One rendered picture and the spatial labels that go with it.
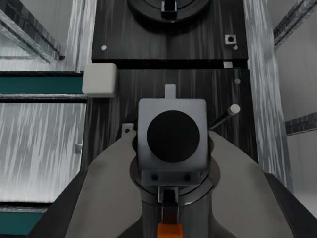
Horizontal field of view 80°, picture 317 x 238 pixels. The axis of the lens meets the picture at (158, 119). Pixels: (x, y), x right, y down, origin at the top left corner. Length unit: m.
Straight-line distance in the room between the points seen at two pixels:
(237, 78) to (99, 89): 0.20
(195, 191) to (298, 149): 0.26
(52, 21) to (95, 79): 0.29
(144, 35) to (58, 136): 0.22
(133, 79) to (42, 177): 0.22
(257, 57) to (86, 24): 0.28
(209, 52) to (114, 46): 0.15
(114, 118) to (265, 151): 0.22
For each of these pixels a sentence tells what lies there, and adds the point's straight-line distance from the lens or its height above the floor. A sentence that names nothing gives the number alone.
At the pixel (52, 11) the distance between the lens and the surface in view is 0.57.
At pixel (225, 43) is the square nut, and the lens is 0.32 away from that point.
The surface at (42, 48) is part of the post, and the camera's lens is 0.32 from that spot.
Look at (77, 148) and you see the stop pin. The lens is 0.29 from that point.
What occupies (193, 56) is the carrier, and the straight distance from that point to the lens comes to 0.31.
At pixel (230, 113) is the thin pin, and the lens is 0.18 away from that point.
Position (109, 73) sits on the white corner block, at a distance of 0.28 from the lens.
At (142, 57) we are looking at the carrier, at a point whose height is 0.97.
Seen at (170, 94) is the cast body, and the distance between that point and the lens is 0.17.
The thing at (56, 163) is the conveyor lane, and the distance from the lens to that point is 0.36.
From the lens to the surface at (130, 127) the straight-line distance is 0.23.
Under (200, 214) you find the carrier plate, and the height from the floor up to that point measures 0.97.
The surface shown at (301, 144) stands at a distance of 0.46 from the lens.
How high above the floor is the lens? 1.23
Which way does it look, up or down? 77 degrees down
